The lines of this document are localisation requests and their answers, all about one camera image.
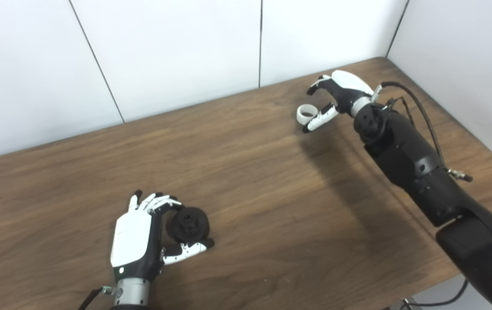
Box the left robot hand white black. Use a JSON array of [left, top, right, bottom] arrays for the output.
[[110, 189, 215, 282]]

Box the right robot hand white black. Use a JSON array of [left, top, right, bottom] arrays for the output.
[[302, 70, 375, 133]]

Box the white ring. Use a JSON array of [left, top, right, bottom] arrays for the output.
[[296, 105, 319, 126]]

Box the round black part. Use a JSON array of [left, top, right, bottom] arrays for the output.
[[166, 207, 210, 244]]

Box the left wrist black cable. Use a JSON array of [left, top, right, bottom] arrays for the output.
[[78, 286, 119, 310]]

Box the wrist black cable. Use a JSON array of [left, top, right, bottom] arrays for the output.
[[78, 286, 119, 310], [373, 81, 473, 183]]

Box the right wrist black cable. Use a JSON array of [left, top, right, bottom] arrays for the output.
[[373, 81, 473, 183]]

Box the thin black loose cable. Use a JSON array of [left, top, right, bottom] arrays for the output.
[[401, 279, 470, 308]]

